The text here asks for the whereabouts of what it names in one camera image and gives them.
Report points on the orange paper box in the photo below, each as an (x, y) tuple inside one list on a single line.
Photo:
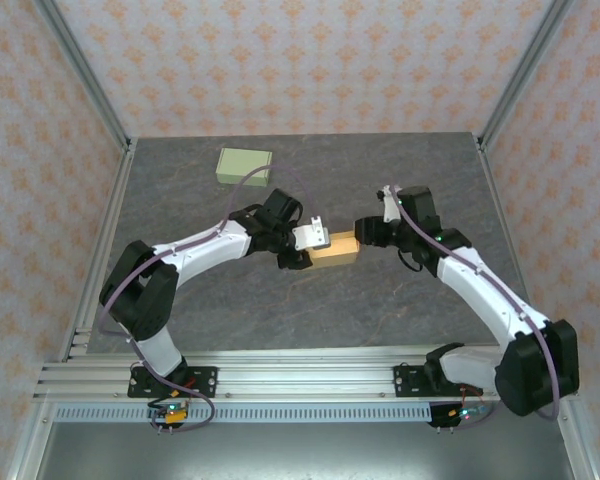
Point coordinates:
[(335, 255)]

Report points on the green paper box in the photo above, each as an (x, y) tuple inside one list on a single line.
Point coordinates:
[(240, 165)]

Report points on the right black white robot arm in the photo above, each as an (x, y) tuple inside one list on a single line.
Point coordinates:
[(485, 295)]

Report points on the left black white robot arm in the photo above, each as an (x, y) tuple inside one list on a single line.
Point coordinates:
[(205, 250)]

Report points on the grey metal sheet panel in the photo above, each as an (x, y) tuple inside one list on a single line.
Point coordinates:
[(305, 455)]

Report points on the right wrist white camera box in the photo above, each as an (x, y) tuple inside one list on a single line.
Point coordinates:
[(390, 210)]

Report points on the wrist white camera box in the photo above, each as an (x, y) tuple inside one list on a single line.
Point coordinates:
[(390, 210), (312, 237)]

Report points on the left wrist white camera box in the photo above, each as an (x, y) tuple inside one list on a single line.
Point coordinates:
[(312, 237)]

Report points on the aluminium table side rail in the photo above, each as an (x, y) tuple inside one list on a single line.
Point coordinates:
[(118, 190), (498, 200)]

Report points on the aluminium mounting rail beam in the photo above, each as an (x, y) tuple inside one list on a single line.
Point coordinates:
[(305, 380)]

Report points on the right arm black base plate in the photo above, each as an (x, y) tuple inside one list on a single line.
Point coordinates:
[(405, 380)]

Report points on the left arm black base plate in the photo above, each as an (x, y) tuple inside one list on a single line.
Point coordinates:
[(205, 380)]

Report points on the aluminium upright frame post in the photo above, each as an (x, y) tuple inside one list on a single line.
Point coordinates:
[(85, 70), (524, 70)]

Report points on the aluminium lower frame bar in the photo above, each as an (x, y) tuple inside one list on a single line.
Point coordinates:
[(25, 457), (584, 457)]

